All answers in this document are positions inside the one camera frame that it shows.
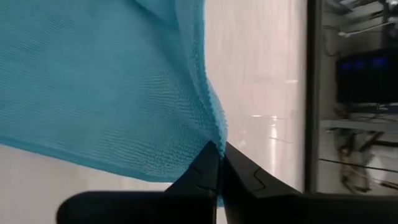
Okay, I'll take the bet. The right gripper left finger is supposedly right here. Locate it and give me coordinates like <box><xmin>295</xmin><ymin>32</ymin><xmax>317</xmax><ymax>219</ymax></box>
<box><xmin>57</xmin><ymin>141</ymin><xmax>221</xmax><ymax>224</ymax></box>

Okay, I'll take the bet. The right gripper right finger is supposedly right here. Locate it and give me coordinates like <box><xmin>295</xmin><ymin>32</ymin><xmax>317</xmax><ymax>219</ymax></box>
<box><xmin>221</xmin><ymin>142</ymin><xmax>398</xmax><ymax>224</ymax></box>

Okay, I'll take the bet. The blue microfibre towel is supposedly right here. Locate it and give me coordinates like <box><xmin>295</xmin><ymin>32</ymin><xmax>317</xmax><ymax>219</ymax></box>
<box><xmin>0</xmin><ymin>0</ymin><xmax>229</xmax><ymax>208</ymax></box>

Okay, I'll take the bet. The black metal table frame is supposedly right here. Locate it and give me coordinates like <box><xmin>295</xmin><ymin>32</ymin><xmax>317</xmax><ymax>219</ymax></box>
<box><xmin>303</xmin><ymin>0</ymin><xmax>323</xmax><ymax>194</ymax></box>

